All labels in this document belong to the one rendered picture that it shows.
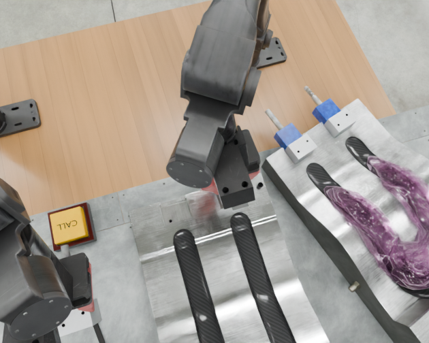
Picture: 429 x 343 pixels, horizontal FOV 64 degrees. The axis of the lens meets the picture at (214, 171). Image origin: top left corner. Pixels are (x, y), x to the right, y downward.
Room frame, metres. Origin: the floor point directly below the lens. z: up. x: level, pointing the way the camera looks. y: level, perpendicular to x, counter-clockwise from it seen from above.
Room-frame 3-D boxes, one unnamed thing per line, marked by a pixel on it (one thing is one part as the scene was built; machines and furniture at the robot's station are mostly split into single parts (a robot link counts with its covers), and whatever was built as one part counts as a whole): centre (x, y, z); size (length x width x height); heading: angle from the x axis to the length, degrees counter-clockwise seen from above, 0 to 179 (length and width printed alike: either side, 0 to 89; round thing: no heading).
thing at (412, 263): (0.17, -0.36, 0.90); 0.26 x 0.18 x 0.08; 43
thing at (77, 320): (-0.03, 0.19, 0.94); 0.13 x 0.05 x 0.05; 26
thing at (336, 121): (0.40, -0.22, 0.86); 0.13 x 0.05 x 0.05; 43
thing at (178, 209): (0.12, 0.06, 0.87); 0.05 x 0.05 x 0.04; 26
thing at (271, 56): (0.53, -0.03, 0.84); 0.20 x 0.07 x 0.08; 117
